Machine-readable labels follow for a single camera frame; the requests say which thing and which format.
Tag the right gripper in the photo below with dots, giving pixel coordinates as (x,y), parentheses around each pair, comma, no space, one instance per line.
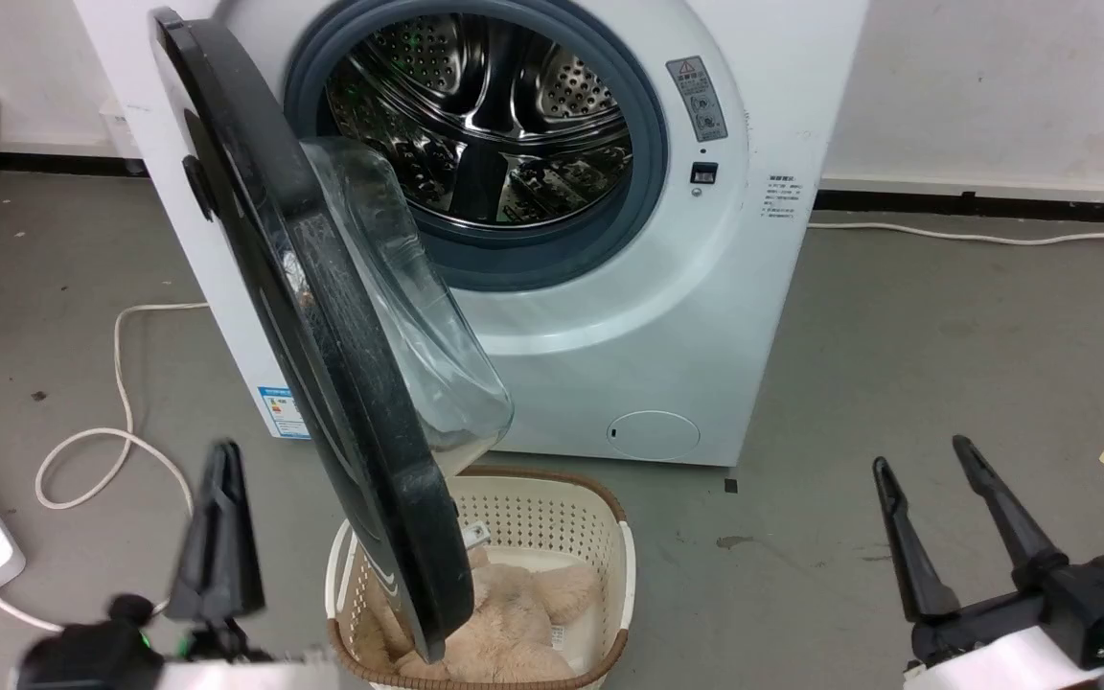
(1079,599)

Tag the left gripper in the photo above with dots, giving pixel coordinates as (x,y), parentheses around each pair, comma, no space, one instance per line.
(82,656)

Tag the black round washer door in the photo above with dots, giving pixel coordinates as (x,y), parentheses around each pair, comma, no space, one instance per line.
(322,316)

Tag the white front-load washing machine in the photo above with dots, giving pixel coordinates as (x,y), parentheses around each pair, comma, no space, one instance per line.
(667,316)

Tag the blue energy label sticker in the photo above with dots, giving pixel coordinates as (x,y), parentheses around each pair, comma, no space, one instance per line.
(284,414)

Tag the beige plush teddy bear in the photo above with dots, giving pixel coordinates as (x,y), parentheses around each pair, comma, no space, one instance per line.
(514,623)

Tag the cream perforated laundry basket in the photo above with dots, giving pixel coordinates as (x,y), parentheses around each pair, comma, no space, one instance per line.
(609,575)

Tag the grey warning sticker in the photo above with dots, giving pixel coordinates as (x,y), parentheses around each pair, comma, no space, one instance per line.
(698,98)

